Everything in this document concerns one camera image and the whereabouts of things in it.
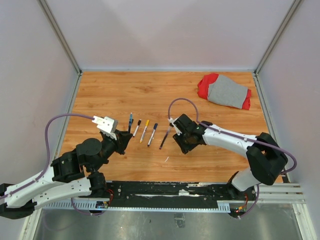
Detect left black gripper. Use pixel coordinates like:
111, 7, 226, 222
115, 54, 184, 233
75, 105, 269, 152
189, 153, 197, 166
90, 129, 134, 172

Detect purple marker pen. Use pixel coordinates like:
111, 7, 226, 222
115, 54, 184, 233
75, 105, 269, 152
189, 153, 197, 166
159, 125, 172, 150

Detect white whiteboard marker pen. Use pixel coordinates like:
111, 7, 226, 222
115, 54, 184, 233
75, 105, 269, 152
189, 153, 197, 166
132, 119, 142, 137

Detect white marker yellow end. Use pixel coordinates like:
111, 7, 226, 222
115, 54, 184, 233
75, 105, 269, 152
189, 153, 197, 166
139, 119, 150, 143

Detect white blue marker pen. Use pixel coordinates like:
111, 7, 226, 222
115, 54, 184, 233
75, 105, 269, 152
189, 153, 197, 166
147, 123, 158, 147

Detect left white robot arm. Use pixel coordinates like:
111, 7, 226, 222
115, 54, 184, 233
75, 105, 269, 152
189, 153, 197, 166
0, 130, 133, 220

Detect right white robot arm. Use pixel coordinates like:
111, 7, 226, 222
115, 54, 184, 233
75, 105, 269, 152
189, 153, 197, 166
168, 114, 288, 200

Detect red and grey cloth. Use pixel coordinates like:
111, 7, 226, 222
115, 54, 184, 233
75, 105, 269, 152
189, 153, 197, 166
197, 73, 252, 110

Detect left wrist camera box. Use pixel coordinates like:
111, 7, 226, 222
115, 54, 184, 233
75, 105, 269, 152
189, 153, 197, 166
92, 115, 118, 140

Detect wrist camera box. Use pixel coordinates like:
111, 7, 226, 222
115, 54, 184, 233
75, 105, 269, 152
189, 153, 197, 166
92, 115, 118, 140
168, 117, 182, 135

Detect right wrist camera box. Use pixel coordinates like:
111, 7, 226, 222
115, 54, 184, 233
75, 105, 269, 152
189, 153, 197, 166
168, 117, 182, 135

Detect black mounting base rail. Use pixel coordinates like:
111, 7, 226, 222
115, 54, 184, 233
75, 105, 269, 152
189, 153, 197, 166
97, 181, 256, 209

